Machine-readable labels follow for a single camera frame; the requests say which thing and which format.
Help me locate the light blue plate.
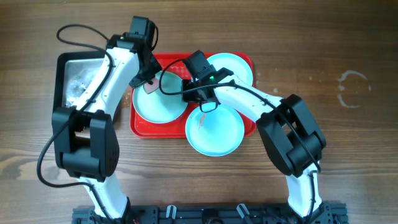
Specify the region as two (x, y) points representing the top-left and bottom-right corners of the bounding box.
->
(207, 53), (254, 86)
(185, 103), (244, 157)
(132, 72), (188, 124)

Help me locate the pink sponge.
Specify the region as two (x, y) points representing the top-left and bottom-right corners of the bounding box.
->
(143, 78), (159, 95)

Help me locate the red plastic tray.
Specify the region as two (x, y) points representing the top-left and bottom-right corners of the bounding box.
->
(129, 52), (256, 139)

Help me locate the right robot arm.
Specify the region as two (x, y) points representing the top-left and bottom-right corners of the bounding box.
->
(182, 50), (326, 222)

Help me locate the light blue plate bottom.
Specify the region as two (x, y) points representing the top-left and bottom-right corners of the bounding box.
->
(185, 103), (244, 157)

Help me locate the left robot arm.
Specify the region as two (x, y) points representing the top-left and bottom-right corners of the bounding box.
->
(37, 16), (162, 223)

